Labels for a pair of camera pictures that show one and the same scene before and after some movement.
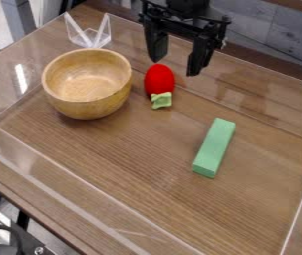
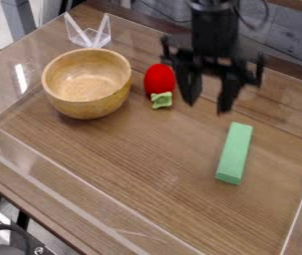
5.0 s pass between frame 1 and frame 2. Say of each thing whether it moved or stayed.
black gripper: moved
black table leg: stayed
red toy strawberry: stayed
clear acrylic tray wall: stayed
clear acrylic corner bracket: stayed
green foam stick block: moved
